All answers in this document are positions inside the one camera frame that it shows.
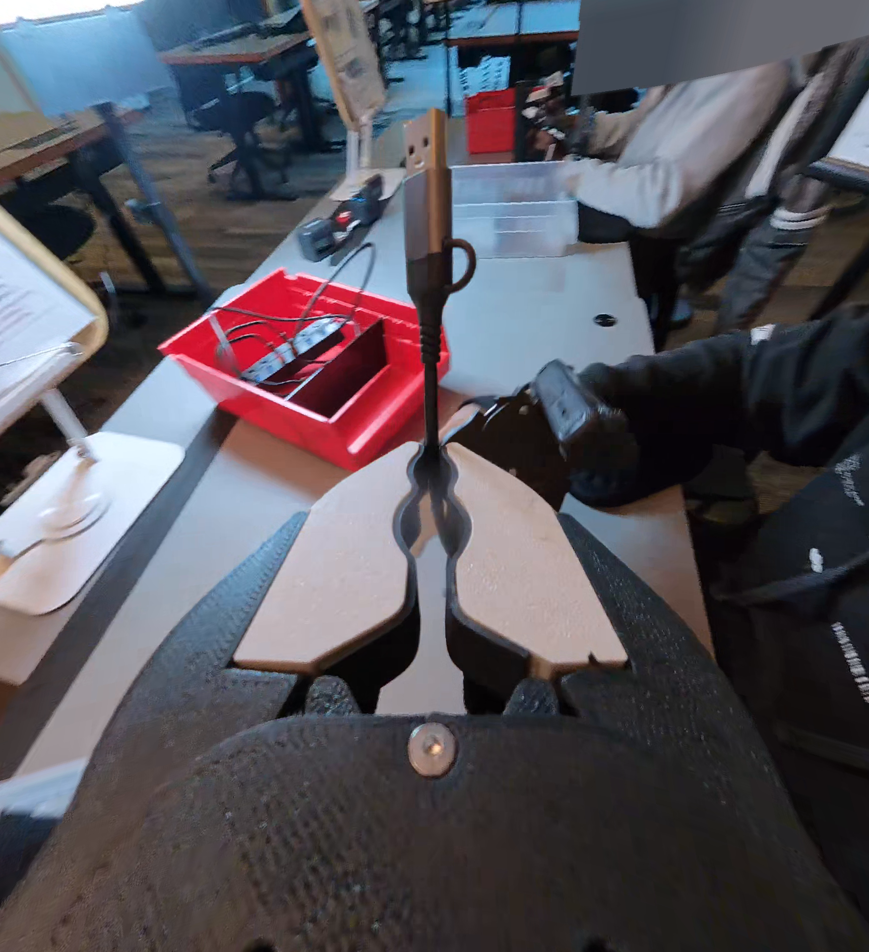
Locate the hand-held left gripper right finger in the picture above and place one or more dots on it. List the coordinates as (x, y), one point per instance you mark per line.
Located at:
(531, 573)

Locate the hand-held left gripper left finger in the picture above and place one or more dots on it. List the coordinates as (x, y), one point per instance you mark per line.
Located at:
(345, 565)

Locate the clear plastic bin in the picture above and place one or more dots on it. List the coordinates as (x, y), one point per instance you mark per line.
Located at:
(513, 204)

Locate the person's right forearm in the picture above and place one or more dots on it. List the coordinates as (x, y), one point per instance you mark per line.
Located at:
(762, 394)

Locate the red plastic bin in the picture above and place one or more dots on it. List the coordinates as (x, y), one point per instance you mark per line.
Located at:
(375, 431)

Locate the black divider panel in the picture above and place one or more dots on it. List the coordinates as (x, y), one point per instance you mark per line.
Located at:
(349, 372)

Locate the black power strip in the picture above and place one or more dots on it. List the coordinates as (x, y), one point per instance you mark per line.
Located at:
(293, 353)

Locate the black device with red button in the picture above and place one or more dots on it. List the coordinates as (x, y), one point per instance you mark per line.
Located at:
(338, 223)

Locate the person's black printed hoodie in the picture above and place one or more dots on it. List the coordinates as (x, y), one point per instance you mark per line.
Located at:
(836, 610)

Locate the small red storage bin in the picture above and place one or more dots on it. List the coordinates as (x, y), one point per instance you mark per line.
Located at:
(490, 123)

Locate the paper document stand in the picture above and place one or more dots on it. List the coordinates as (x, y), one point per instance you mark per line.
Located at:
(10, 327)
(349, 59)

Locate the black office chair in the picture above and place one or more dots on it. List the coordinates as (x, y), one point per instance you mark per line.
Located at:
(245, 126)

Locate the wooden top desk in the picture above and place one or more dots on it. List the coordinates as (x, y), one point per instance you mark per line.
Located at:
(33, 149)
(241, 48)

